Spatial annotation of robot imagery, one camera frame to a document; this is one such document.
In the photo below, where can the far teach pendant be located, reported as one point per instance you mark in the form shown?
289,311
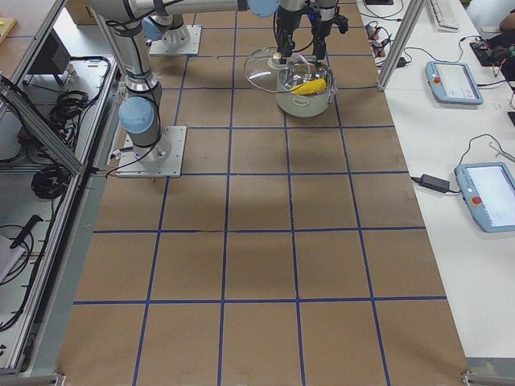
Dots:
453,84

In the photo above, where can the aluminium frame post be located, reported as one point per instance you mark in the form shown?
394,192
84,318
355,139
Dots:
401,38

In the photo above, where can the yellow corn cob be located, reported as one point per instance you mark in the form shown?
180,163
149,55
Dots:
310,87

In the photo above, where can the aluminium frame rail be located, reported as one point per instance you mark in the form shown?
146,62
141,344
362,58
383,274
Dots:
36,124

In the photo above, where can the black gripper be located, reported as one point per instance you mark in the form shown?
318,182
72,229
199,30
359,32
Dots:
323,25
287,21

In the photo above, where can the teach pendant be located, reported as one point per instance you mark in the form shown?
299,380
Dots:
488,191
453,84

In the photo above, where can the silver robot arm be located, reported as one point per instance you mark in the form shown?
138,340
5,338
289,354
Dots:
139,113
164,25

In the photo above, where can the pale green cooking pot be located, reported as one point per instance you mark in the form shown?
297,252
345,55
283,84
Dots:
313,105

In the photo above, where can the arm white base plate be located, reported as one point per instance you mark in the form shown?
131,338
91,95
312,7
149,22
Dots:
165,160
178,42

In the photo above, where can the glass pot lid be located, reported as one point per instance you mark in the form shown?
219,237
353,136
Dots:
267,70

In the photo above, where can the white keyboard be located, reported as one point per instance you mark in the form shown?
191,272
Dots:
443,16

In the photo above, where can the black power brick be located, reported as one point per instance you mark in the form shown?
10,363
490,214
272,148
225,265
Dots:
433,183

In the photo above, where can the cardboard box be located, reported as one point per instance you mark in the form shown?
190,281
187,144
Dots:
80,13

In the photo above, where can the near teach pendant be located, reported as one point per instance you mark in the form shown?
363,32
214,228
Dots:
488,191

